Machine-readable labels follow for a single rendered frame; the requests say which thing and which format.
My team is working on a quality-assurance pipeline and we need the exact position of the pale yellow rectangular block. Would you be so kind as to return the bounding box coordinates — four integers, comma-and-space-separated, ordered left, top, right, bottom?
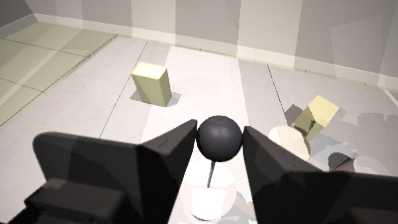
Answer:
131, 63, 172, 108
291, 95, 340, 141

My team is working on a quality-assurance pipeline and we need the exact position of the grey cylinder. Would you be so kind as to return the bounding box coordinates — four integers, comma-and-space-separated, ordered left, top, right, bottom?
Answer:
333, 156, 391, 176

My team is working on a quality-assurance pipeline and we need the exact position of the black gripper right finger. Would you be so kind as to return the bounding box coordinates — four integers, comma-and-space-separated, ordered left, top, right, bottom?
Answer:
242, 126, 398, 224

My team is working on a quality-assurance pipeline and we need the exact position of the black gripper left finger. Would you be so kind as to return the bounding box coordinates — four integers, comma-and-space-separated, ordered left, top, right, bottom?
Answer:
32, 119, 198, 224

